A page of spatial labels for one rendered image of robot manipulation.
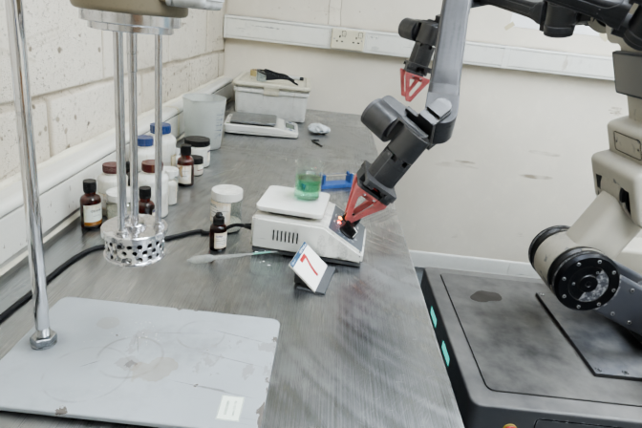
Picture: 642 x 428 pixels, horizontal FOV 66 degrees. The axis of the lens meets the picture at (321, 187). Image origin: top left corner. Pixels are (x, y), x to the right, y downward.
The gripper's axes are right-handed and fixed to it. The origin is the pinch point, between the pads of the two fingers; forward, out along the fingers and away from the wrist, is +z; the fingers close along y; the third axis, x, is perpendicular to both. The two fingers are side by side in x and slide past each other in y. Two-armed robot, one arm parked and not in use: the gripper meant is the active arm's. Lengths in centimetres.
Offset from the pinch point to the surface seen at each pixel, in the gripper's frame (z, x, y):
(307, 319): 7.1, -2.9, 26.4
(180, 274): 17.8, -20.6, 17.9
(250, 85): 17, -32, -107
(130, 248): 2.6, -27.8, 39.5
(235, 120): 24, -29, -80
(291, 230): 5.5, -8.7, 8.0
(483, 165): -7, 78, -143
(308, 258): 5.8, -4.7, 12.9
